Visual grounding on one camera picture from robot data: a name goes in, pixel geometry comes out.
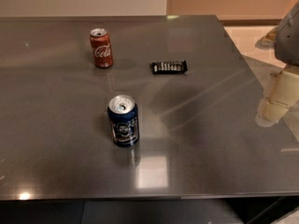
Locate red Coca-Cola can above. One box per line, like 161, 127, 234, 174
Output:
90, 28, 113, 68

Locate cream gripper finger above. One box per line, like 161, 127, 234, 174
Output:
255, 64, 299, 128

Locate black RXBAR chocolate bar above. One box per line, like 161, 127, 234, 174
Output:
150, 61, 188, 75

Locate blue Pepsi can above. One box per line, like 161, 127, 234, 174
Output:
107, 95, 139, 147

